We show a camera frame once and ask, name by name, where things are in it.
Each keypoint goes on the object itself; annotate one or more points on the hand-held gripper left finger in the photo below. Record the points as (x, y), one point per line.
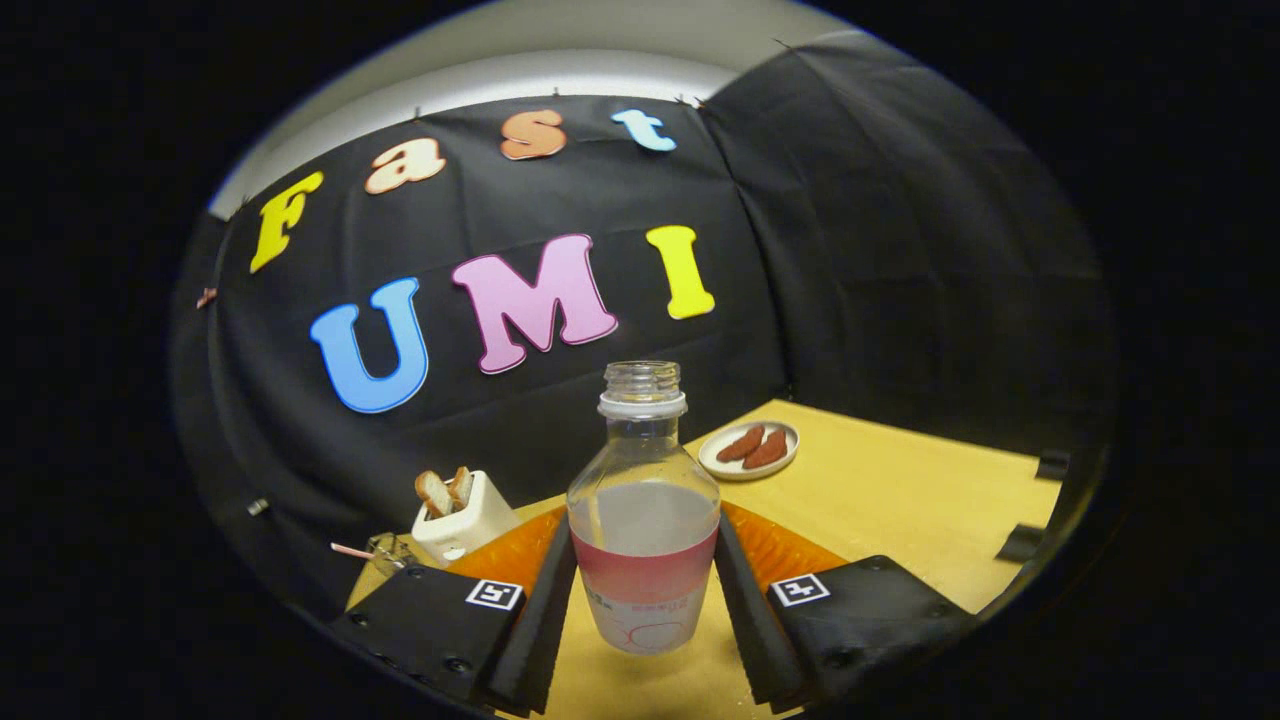
(545, 620)

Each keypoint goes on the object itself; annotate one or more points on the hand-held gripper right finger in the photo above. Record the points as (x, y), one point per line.
(750, 620)

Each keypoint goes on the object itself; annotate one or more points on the clear juice bottle pink label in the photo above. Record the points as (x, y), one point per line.
(643, 580)

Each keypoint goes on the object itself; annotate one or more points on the white toaster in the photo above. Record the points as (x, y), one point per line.
(470, 525)

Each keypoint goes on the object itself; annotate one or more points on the white round plate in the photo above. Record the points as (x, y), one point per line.
(715, 465)

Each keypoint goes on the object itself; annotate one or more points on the toast slice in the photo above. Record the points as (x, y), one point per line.
(461, 485)
(433, 493)

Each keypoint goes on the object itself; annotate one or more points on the brown sausage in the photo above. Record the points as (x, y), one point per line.
(740, 444)
(766, 450)

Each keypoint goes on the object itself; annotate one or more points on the wooden table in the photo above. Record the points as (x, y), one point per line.
(900, 510)

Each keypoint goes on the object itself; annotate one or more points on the black table clamp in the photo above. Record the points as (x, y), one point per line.
(1020, 543)
(1052, 465)

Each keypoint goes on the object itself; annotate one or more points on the black backdrop cloth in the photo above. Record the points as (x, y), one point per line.
(900, 250)

